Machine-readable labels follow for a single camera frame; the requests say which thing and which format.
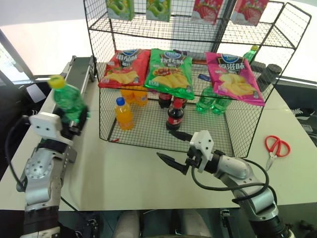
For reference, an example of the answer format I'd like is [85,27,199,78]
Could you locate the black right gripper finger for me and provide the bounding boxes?
[156,152,188,176]
[169,129,194,143]

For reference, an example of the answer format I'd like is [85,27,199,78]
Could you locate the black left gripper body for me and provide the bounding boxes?
[60,118,84,136]

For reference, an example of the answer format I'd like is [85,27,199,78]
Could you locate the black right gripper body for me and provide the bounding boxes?
[184,146,204,175]

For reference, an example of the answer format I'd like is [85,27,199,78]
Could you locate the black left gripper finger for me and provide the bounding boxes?
[53,107,67,119]
[79,105,91,124]

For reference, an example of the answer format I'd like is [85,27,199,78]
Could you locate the green bottle with yellow cap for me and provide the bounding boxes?
[48,75,88,122]

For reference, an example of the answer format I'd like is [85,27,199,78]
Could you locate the black conveyor belt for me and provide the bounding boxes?
[32,56,97,117]

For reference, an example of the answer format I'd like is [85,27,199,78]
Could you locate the green bottle behind rack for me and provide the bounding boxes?
[242,46,259,66]

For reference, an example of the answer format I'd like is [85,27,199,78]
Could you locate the cola bottle with red cap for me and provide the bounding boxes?
[165,97,186,131]

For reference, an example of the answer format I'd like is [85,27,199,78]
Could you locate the dark tablet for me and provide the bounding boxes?
[24,83,51,104]

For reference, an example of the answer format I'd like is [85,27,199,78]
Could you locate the orange soda bottle blue cap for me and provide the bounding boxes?
[114,97,135,131]

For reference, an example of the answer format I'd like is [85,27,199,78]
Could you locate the green soda bottle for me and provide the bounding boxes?
[195,85,214,115]
[211,95,232,116]

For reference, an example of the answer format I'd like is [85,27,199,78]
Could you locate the red chips bag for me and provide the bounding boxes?
[98,49,151,89]

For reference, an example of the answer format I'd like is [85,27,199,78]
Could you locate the grey rounded shape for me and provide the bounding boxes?
[116,210,145,238]
[173,210,211,238]

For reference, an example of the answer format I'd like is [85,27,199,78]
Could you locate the green chips bag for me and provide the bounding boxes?
[143,48,195,100]

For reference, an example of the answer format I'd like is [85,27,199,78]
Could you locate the pink chips bag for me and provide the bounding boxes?
[205,52,265,107]

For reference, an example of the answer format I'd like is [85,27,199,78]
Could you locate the dark purple box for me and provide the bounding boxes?
[173,49,208,61]

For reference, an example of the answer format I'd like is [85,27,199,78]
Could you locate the black cylinder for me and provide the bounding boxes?
[258,63,282,91]

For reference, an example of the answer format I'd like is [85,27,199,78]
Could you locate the green juice carton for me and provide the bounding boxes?
[146,0,171,22]
[106,0,135,21]

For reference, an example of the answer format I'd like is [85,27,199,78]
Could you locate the red strawberry juice carton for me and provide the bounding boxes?
[192,0,224,25]
[230,0,269,27]

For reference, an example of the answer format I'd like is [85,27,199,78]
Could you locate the black wire rack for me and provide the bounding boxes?
[83,0,312,158]

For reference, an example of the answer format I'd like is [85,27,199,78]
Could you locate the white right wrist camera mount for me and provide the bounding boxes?
[189,130,215,173]

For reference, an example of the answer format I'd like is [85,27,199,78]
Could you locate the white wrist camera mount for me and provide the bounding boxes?
[28,112,74,147]
[189,130,215,173]

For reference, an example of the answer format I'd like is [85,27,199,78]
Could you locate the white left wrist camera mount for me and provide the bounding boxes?
[28,112,74,147]

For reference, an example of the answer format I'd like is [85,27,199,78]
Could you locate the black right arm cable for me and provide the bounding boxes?
[190,158,270,193]

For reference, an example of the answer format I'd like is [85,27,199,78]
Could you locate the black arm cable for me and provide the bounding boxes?
[4,115,33,192]
[190,158,270,193]

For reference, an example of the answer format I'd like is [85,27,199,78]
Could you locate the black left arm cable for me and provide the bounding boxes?
[4,115,33,192]

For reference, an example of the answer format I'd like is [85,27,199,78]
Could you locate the red handled scissors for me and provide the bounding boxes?
[264,135,291,172]

